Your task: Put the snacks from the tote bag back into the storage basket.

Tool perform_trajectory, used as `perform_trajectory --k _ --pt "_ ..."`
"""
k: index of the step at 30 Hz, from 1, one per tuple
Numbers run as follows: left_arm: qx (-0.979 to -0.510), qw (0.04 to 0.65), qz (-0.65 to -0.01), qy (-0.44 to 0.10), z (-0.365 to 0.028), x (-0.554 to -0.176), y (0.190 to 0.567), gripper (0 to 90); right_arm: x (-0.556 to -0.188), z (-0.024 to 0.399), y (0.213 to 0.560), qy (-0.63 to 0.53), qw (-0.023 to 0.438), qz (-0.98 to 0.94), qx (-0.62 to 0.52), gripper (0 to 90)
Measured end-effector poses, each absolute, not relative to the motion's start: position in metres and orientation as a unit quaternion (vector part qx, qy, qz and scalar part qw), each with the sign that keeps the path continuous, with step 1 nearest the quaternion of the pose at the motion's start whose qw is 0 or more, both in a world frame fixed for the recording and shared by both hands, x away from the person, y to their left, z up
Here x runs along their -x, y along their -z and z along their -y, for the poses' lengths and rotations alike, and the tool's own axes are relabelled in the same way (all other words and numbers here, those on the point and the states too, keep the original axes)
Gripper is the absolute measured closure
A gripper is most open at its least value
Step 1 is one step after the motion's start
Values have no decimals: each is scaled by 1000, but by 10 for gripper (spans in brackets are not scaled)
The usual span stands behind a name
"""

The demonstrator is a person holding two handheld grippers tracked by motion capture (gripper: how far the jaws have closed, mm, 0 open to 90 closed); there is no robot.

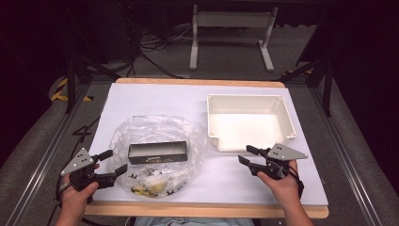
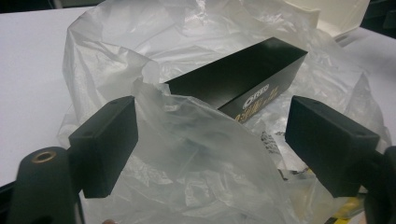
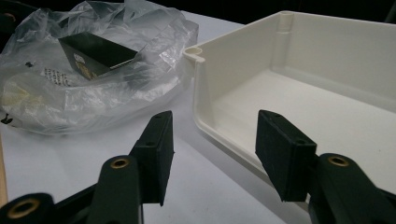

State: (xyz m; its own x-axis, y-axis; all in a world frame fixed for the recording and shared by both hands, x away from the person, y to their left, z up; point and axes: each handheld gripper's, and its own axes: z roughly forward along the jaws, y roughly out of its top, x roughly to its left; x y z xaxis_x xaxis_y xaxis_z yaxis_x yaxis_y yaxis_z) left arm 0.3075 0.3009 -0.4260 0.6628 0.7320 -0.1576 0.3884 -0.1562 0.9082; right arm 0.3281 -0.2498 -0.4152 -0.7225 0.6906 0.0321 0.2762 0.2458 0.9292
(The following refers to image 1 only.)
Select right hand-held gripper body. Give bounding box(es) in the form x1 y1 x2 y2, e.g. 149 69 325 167
249 142 310 181

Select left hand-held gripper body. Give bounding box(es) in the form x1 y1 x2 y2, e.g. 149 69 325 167
60 147 118 205

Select clear plastic bag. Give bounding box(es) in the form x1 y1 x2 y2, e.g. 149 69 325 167
108 114 209 199

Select person's right hand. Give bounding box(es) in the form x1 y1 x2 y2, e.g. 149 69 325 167
256 159 303 209

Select person's left hand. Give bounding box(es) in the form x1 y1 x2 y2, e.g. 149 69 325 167
58 163 101 218

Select white plastic container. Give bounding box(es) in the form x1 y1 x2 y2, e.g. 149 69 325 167
205 93 297 153

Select yellow and black small packets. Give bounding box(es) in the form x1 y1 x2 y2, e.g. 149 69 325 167
131 183 168 199

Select black cardboard box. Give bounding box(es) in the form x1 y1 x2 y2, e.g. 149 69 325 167
127 140 189 166

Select yellow black hazard tape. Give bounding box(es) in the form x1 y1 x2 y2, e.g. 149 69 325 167
51 77 94 103

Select white paper sheet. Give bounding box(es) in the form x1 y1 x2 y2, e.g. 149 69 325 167
87 82 329 207

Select black tripod stand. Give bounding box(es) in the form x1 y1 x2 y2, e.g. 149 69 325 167
63 52 122 115
279 57 334 118

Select aluminium floor rail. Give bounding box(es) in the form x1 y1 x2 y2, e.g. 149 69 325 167
308 88 384 226
5 84 92 226

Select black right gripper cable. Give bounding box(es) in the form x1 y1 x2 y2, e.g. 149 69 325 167
287 165 306 200

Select bundle of floor cables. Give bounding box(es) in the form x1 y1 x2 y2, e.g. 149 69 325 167
136 24 196 79

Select white metal table frame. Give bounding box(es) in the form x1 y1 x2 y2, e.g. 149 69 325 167
188 4 279 73

